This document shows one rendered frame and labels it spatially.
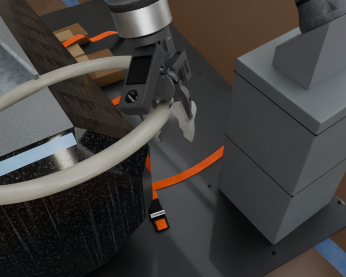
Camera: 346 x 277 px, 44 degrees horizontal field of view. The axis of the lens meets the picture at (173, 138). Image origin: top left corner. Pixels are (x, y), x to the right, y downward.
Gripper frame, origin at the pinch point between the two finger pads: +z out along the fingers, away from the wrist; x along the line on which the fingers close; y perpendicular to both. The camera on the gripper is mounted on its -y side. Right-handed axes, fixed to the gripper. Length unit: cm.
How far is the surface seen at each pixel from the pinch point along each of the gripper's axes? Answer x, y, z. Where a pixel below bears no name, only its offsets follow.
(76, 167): 7.4, -17.7, -7.4
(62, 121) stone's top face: 53, 32, 15
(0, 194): 17.9, -23.7, -6.9
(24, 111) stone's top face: 66, 32, 11
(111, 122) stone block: 51, 52, 29
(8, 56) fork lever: 50, 21, -12
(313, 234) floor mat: -8, 87, 118
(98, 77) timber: 116, 142, 54
